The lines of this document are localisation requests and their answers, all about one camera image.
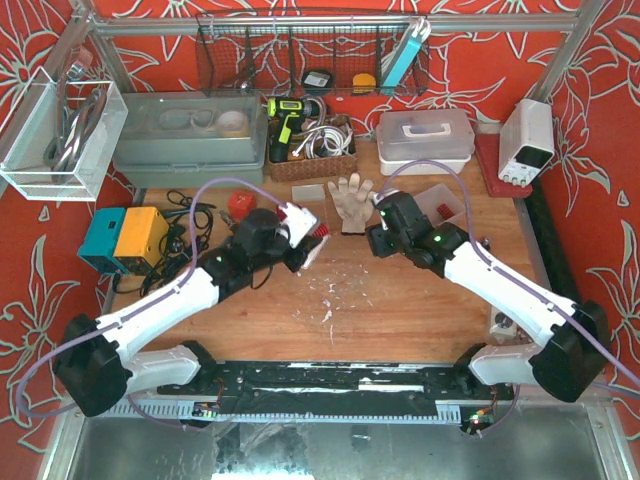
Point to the red mat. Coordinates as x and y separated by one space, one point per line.
487 153

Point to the woven wicker basket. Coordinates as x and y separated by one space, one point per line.
319 151

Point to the yellow tape measure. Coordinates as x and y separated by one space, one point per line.
363 84

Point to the yellow teal soldering station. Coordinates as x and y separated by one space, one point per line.
124 240

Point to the white rectangular block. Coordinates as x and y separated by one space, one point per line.
308 193

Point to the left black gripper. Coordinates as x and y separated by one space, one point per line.
296 256

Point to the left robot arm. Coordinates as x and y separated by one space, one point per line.
103 360

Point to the large red spring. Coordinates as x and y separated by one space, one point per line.
321 231
281 215

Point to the grey plastic storage box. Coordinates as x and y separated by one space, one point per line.
185 139

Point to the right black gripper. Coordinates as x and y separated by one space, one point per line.
376 240

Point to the white peg base plate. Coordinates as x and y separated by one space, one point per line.
314 252

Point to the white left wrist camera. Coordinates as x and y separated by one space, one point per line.
297 223

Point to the teal flat box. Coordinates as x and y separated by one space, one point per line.
396 63

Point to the small clear plastic bin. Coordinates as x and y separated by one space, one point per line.
430 199

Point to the white knit work glove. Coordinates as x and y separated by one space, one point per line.
353 201

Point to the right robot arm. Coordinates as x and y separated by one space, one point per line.
568 340

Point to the clear lidded plastic container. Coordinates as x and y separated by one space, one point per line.
442 135

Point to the white bench power supply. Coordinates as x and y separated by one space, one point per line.
526 143

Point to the clear acrylic wall box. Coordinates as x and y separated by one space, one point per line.
57 141

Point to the black and green drill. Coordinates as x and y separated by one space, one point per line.
290 114

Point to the white wall plug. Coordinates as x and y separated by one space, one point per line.
502 329

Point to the orange cube power adapter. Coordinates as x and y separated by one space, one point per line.
240 204

